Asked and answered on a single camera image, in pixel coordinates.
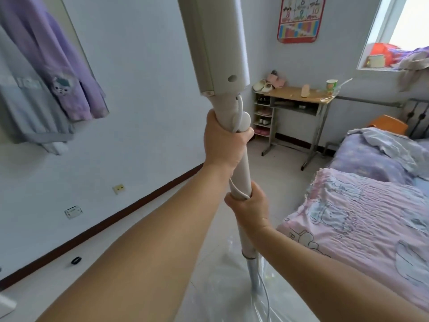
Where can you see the black metal bed frame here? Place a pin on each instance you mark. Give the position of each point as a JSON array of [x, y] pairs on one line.
[[419, 117]]

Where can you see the white shoe rack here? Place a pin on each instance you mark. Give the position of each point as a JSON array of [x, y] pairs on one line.
[[263, 112]]

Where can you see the person's left thumb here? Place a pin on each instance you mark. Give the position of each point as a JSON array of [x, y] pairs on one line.
[[244, 135]]

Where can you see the red plastic bag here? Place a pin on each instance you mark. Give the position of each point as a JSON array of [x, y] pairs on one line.
[[383, 50]]

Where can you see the person's right forearm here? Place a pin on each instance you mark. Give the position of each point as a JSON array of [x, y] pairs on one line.
[[328, 281]]

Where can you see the beige small object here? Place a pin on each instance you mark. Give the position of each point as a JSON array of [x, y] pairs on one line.
[[305, 91]]

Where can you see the white flat object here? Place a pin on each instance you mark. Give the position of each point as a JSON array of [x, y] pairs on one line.
[[6, 305]]

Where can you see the white fan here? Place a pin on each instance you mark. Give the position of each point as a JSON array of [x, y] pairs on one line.
[[214, 46]]

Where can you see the white wall socket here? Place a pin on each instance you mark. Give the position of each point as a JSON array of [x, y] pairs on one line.
[[73, 212]]

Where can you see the grey heating pipe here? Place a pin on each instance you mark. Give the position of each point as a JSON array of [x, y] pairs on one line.
[[368, 101]]

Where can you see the person's right thumb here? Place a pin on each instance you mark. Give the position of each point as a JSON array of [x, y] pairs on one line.
[[236, 201]]

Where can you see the purple clothes pile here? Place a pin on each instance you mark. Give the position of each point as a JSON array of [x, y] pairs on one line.
[[412, 62]]

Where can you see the wooden metal-legged desk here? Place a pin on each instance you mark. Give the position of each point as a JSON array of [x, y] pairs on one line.
[[295, 95]]

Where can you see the person's right hand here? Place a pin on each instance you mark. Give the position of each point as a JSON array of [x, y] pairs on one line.
[[251, 214]]

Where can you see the pink shoes pair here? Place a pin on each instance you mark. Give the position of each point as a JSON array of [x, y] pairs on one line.
[[277, 80]]

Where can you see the yellowish wall socket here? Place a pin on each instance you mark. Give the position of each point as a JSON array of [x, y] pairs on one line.
[[118, 188]]

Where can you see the white shoes pair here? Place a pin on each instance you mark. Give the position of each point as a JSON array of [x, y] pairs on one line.
[[262, 86]]

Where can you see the grey white crumpled blanket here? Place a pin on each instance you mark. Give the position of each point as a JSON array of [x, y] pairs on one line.
[[388, 144]]

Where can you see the colourful number wall poster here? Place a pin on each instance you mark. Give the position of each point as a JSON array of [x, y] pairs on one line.
[[301, 20]]

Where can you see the person's left hand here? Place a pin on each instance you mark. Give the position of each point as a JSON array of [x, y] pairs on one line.
[[223, 147]]

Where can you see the light blue hanging garment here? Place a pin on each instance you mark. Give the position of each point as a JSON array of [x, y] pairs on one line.
[[23, 110]]

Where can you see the purple floral bed sheet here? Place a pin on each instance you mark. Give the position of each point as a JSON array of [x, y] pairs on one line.
[[365, 160]]

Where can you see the green yellow paper cup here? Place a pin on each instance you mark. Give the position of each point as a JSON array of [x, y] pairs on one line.
[[331, 87]]

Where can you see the clear plastic sheet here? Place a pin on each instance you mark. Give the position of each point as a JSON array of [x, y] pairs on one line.
[[221, 291]]

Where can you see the person's left forearm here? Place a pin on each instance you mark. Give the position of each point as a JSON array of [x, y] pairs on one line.
[[144, 251]]

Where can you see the pink cartoon print quilt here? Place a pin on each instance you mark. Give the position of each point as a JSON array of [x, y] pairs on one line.
[[362, 224]]

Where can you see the white window frame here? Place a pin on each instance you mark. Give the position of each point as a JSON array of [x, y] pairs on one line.
[[377, 26]]

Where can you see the purple hanging garment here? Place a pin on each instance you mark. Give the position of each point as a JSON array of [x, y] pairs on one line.
[[50, 46]]

